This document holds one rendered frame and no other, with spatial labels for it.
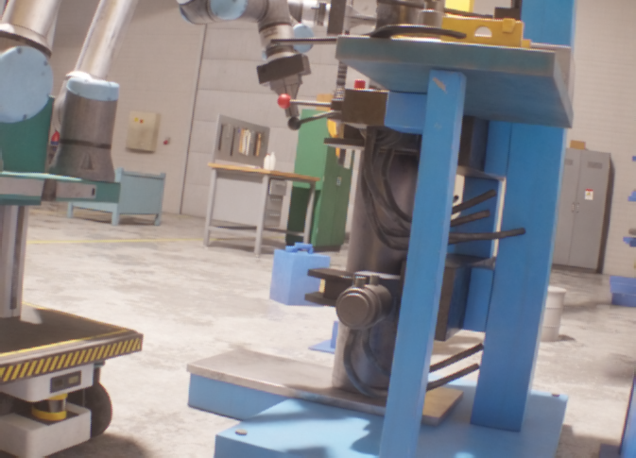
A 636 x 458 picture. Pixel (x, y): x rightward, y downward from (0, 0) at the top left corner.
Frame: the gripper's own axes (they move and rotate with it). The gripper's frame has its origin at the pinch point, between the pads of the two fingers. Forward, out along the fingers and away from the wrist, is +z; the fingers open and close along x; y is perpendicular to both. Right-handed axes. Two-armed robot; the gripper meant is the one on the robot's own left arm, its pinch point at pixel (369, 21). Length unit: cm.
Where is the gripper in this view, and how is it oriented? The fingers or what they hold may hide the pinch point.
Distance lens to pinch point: 257.5
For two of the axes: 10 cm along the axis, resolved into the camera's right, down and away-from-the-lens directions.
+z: 9.9, 1.2, 0.3
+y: -0.3, -0.1, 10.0
